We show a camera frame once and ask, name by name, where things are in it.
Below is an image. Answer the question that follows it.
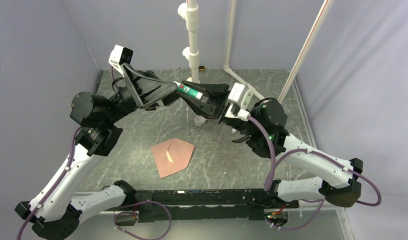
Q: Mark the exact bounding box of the cream paper letter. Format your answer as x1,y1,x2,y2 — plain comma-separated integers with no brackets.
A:
166,151,174,163

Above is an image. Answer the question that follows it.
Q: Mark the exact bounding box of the white PVC pipe frame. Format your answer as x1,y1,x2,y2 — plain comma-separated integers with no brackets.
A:
177,0,335,127

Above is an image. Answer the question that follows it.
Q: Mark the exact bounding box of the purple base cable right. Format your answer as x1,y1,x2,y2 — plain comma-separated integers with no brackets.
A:
264,199,326,232

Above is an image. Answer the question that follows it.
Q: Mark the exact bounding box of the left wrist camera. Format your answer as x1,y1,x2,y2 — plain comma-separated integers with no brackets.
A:
108,44,134,76

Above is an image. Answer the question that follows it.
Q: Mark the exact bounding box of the pink brown envelope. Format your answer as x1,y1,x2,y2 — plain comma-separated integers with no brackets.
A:
150,138,195,179

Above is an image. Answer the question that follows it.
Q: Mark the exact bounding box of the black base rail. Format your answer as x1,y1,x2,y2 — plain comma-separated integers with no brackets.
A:
134,188,299,223

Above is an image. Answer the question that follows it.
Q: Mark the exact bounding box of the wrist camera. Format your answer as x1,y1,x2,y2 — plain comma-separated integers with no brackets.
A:
108,44,134,76
224,82,254,122

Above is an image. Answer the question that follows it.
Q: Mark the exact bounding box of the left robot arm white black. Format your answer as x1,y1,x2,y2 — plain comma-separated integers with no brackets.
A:
15,63,178,240

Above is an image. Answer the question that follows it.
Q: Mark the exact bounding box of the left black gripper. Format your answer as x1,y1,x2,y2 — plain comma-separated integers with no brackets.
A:
103,63,190,125

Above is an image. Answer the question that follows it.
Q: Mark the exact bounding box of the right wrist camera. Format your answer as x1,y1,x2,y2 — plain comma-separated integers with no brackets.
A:
224,82,254,122

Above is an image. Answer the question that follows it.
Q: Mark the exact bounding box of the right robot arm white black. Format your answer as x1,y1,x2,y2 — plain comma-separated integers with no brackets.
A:
177,81,363,208

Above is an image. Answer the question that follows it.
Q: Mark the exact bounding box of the green glue stick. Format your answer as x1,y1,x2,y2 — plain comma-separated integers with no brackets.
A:
173,81,204,101

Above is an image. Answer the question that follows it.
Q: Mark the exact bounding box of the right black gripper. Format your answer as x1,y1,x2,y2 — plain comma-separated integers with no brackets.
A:
176,79,259,137

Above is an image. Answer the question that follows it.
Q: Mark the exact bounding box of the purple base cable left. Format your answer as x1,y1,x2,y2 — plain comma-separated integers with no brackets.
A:
113,200,173,240

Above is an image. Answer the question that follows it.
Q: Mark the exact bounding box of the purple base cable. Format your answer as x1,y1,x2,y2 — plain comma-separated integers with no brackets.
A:
264,199,326,232
113,200,173,240

